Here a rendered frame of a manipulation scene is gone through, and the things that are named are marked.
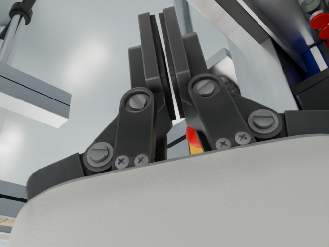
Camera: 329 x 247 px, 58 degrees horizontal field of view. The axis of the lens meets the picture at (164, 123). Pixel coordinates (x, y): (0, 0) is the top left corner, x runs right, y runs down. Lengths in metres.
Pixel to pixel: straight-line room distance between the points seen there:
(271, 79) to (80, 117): 1.78
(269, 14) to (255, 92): 0.10
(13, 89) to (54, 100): 0.14
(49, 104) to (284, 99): 0.90
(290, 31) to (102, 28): 1.17
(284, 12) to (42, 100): 0.89
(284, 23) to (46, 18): 1.25
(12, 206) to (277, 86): 0.75
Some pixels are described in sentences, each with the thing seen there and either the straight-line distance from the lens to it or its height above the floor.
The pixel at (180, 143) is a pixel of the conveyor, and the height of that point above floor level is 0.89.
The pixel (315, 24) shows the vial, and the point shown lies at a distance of 0.39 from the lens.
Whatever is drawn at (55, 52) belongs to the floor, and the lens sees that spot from 1.67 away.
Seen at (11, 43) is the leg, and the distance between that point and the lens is 1.25.
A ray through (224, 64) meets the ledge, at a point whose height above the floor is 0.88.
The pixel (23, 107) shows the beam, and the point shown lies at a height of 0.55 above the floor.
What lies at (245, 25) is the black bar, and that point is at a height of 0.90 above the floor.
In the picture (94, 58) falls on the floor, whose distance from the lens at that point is 1.65.
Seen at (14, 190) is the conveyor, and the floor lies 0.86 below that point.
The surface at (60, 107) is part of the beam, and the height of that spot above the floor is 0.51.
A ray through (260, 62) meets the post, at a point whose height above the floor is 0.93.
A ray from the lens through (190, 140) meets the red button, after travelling 0.37.
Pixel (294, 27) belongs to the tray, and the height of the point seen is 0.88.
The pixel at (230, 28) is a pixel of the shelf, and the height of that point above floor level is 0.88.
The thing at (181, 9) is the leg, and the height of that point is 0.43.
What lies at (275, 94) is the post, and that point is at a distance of 0.37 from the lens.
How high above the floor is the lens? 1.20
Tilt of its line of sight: 35 degrees down
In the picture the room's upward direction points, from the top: 176 degrees clockwise
